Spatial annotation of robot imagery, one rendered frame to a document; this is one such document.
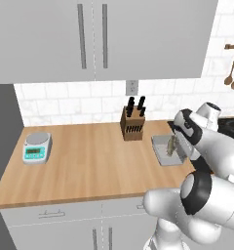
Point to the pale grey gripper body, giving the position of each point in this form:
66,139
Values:
186,147

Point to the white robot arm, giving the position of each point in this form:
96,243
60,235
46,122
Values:
219,201

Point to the raw fish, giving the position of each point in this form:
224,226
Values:
171,146

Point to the grey meat container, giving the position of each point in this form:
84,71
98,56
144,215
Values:
161,152

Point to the wooden knife block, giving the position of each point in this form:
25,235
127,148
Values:
132,129

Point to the grey drawer front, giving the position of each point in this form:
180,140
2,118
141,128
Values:
122,206
80,213

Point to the grey base cupboard door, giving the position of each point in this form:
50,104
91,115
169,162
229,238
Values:
57,237
128,232

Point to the teal and grey kitchen scale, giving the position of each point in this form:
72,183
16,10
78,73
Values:
37,148

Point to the dark grey fridge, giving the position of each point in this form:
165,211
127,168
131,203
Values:
3,136

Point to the grey wall socket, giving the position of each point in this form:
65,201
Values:
132,87

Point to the grey wall cupboard door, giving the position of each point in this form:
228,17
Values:
37,39
154,35

